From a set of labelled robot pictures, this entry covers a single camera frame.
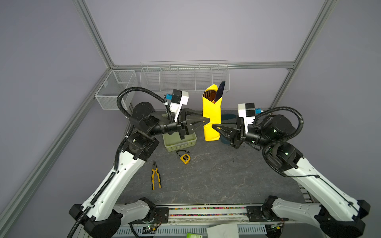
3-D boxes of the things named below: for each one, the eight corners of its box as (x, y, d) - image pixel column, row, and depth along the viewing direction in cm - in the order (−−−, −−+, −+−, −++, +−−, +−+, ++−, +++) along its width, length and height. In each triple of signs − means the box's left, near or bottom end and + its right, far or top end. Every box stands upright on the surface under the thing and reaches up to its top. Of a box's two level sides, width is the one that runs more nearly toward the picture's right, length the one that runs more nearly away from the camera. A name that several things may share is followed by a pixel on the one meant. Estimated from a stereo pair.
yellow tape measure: (180, 159, 95) (179, 157, 93) (186, 154, 98) (185, 152, 96) (185, 165, 93) (185, 163, 91) (191, 159, 95) (191, 157, 93)
